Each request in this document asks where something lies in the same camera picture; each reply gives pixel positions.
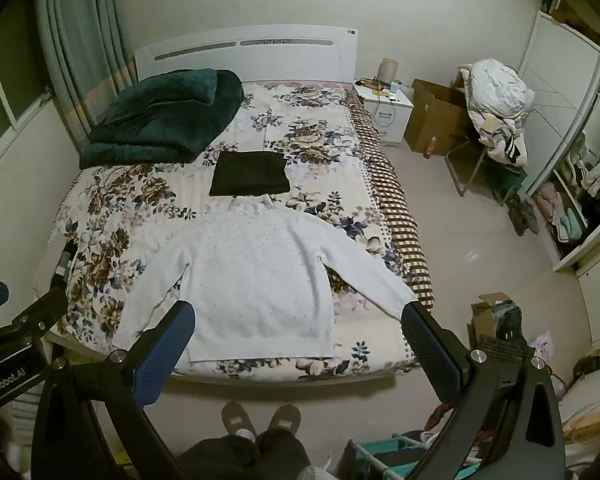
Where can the dark green plush blanket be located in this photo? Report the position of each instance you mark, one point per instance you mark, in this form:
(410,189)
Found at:
(165,115)

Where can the white wardrobe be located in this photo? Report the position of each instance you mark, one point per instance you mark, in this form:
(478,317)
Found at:
(555,90)

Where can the grey slipper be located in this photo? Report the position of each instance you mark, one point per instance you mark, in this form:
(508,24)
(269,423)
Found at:
(237,416)
(285,417)

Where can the beige jar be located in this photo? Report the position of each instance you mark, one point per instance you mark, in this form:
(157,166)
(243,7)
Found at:
(388,71)

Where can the white radiator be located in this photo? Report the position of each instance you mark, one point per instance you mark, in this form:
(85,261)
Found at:
(24,425)

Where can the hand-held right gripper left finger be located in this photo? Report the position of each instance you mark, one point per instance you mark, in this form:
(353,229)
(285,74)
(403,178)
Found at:
(164,357)

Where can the teal storage rack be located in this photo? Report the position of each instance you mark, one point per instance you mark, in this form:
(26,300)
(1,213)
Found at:
(375,455)

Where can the window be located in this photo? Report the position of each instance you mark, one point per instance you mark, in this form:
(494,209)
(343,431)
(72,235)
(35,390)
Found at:
(0,100)

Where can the white knit sweater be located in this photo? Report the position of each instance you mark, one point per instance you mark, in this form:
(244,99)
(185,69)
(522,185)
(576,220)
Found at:
(260,280)

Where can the small open cardboard box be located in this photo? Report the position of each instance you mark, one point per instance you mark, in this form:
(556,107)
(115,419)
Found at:
(485,317)

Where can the black garment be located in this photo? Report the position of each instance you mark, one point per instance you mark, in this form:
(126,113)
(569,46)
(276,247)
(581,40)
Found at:
(250,174)

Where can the large brown cardboard box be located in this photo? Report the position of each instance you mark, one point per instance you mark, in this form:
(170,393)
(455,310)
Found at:
(435,115)

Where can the green curtain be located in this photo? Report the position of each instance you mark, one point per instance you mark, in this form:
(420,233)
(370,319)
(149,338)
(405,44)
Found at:
(80,50)

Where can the pile of white laundry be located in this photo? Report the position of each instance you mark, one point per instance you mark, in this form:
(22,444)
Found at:
(497,95)

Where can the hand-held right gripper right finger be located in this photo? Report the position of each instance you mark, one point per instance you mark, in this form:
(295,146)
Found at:
(430,355)

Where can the person's legs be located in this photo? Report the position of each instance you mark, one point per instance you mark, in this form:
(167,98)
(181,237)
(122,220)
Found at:
(245,457)

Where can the white nightstand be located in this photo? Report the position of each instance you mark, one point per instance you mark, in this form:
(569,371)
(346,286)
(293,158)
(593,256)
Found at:
(387,115)

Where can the dark shoes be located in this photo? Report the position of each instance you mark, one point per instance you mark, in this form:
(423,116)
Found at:
(522,215)

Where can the metal folding chair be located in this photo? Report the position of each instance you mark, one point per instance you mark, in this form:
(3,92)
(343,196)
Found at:
(467,165)

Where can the floral patterned bedspread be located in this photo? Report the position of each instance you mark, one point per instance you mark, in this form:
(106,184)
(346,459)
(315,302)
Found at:
(320,125)

